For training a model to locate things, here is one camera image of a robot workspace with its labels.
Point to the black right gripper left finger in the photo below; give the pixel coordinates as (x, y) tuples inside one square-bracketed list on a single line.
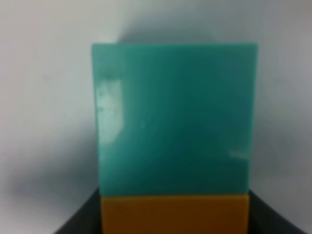
[(87, 220)]

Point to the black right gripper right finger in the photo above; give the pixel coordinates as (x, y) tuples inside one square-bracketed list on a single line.
[(265, 220)]

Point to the orange cube block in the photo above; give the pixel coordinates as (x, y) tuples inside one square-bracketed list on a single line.
[(190, 214)]

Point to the green cube block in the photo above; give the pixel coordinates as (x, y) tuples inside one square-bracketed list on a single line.
[(174, 119)]

